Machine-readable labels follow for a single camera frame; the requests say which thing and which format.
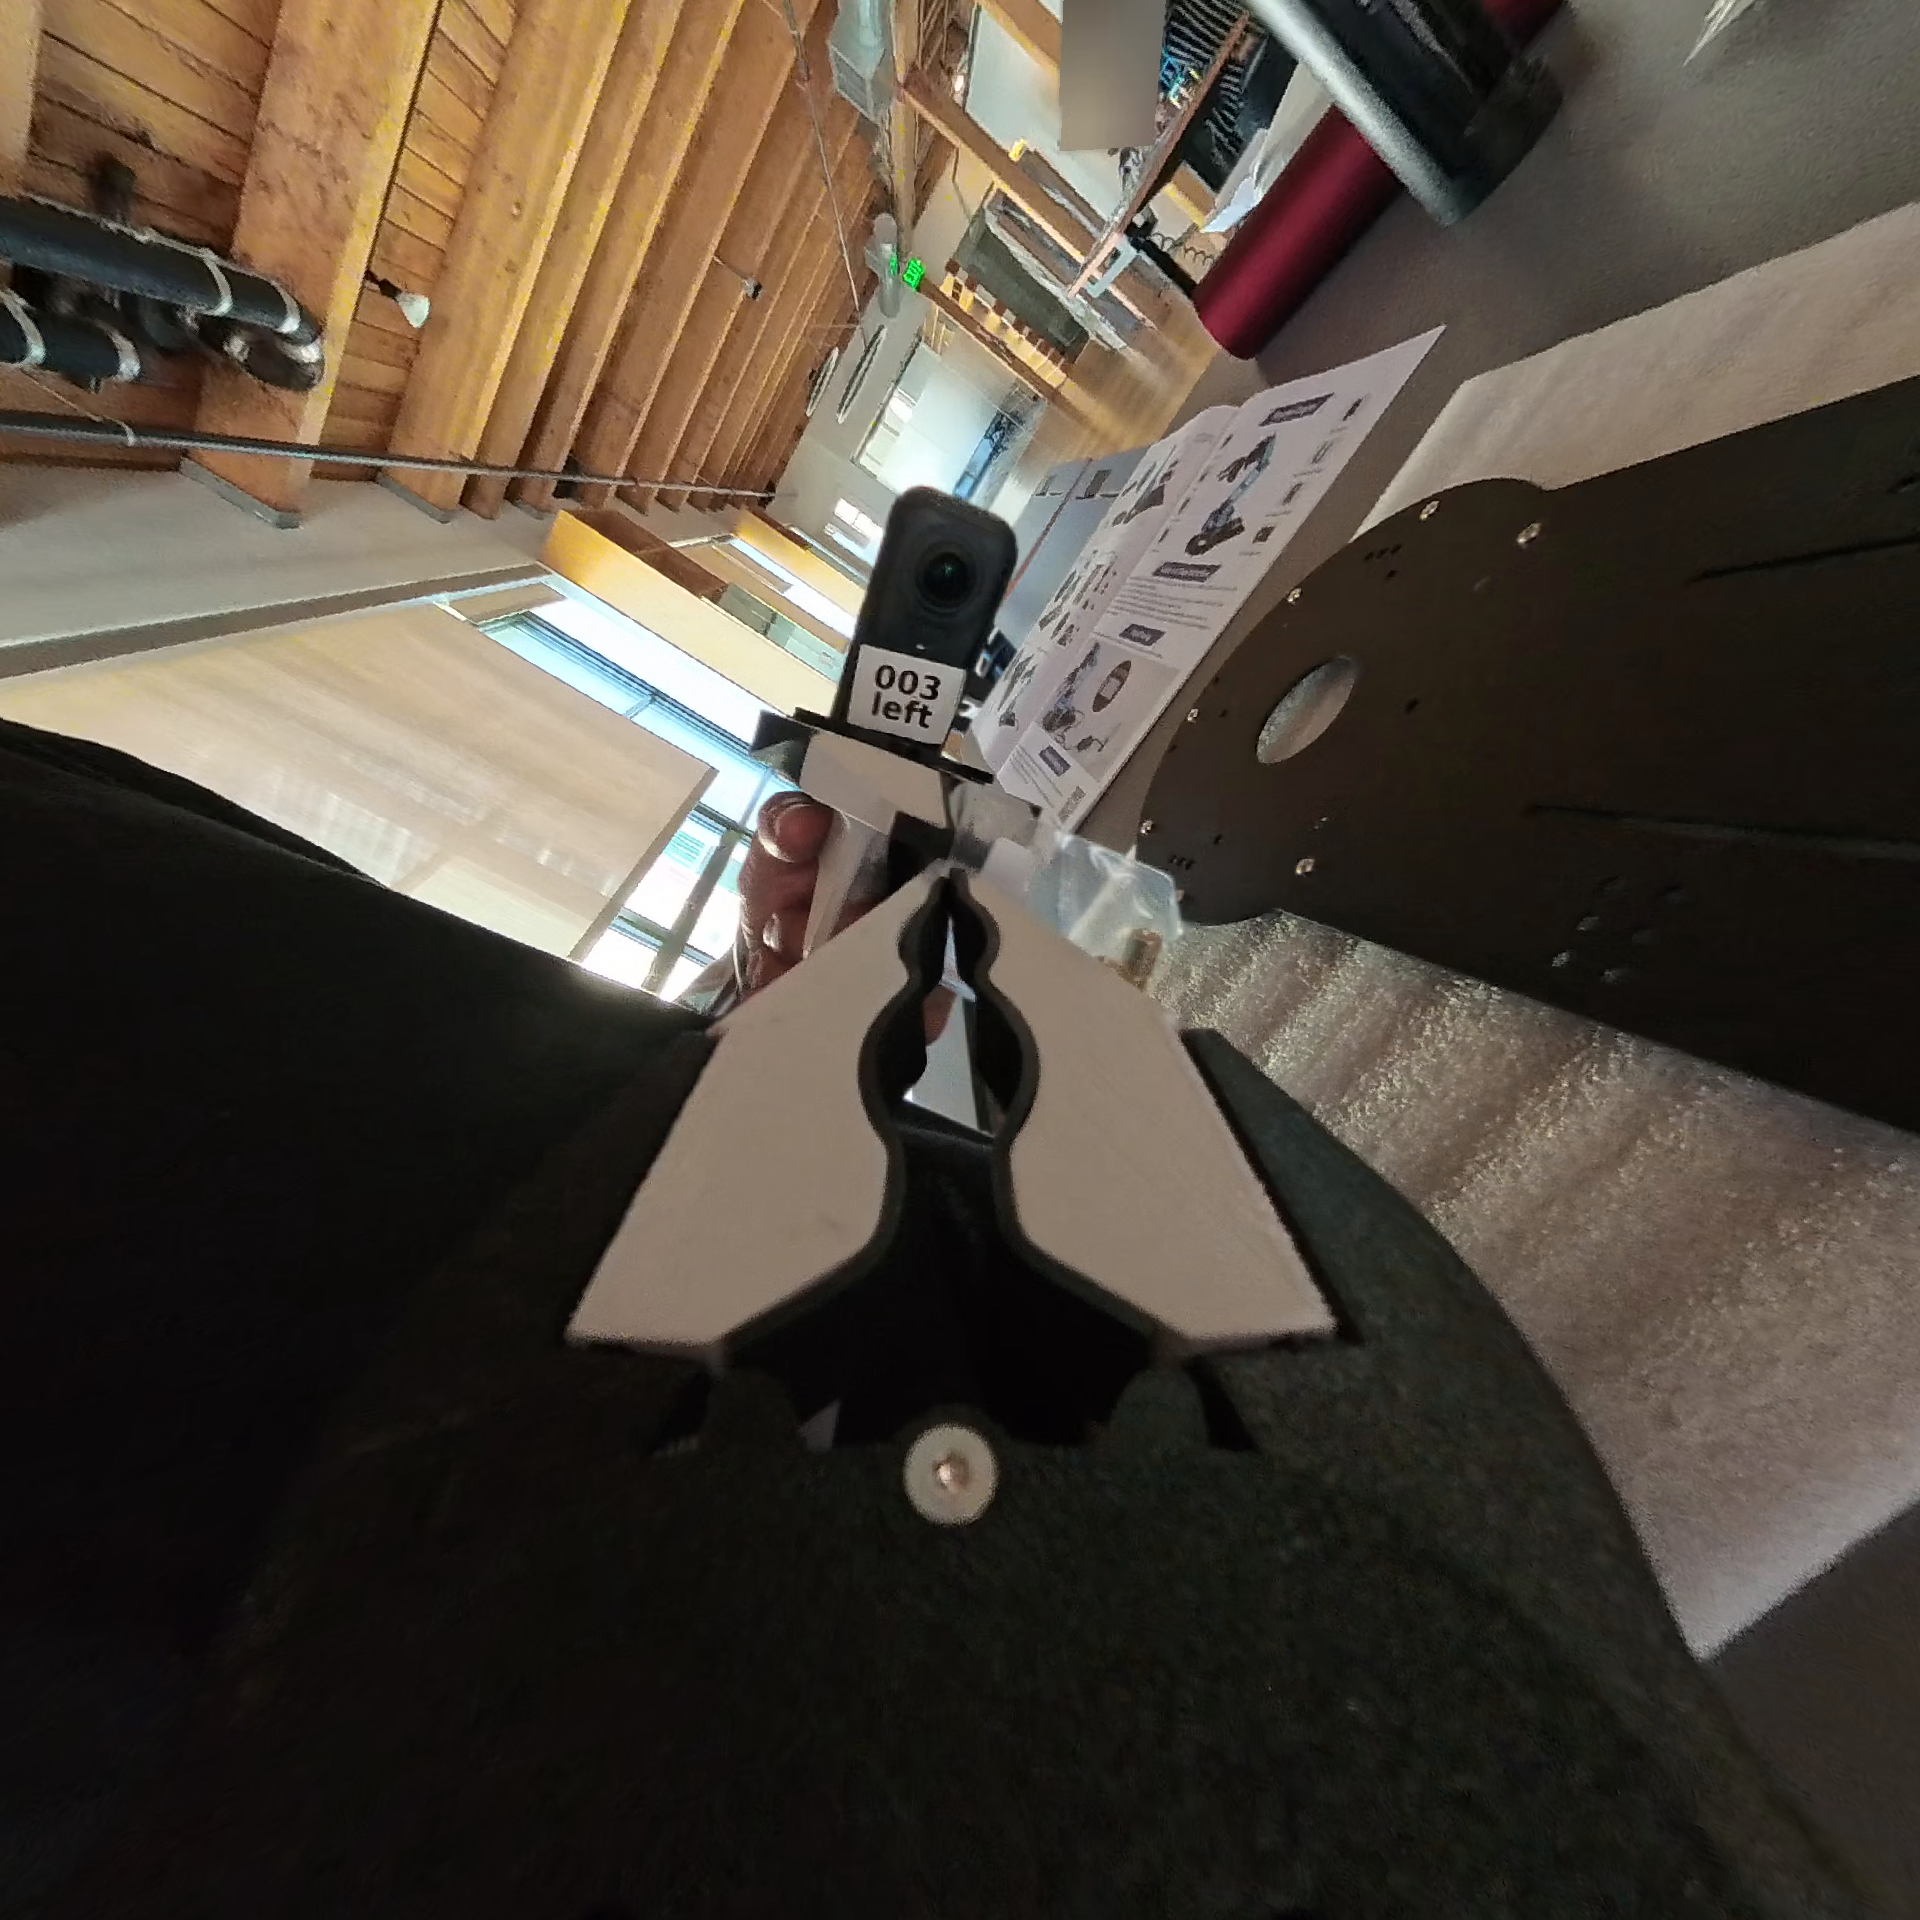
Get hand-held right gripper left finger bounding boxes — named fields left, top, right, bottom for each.
left=566, top=874, right=951, bottom=1365

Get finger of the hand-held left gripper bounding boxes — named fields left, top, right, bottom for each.
left=802, top=745, right=958, bottom=881
left=956, top=780, right=1055, bottom=890

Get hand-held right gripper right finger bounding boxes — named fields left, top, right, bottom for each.
left=949, top=874, right=1340, bottom=1355

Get clear bag of brass standoffs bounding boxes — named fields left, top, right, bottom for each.
left=1031, top=829, right=1191, bottom=994

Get person's left hand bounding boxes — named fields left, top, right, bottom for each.
left=731, top=789, right=965, bottom=1056

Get grey office table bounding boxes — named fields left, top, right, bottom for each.
left=1031, top=456, right=1161, bottom=635

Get large window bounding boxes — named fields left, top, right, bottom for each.
left=477, top=582, right=845, bottom=994

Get open instruction booklet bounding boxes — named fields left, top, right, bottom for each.
left=965, top=324, right=1450, bottom=829

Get white foam sheet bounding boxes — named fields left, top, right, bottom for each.
left=1143, top=200, right=1920, bottom=1661

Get red metal tube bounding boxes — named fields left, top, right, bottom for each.
left=1189, top=93, right=1407, bottom=366

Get person's black shirt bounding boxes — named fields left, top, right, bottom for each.
left=0, top=717, right=725, bottom=1920

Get thin metal ceiling rod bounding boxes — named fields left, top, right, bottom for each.
left=0, top=406, right=783, bottom=500

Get black bottle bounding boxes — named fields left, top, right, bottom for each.
left=1242, top=0, right=1567, bottom=230

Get black ceiling pipes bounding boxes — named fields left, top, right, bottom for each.
left=0, top=153, right=327, bottom=396

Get metal ventilation duct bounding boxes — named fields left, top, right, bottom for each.
left=830, top=0, right=905, bottom=110

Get black metal base plate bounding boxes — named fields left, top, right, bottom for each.
left=1132, top=372, right=1920, bottom=1136

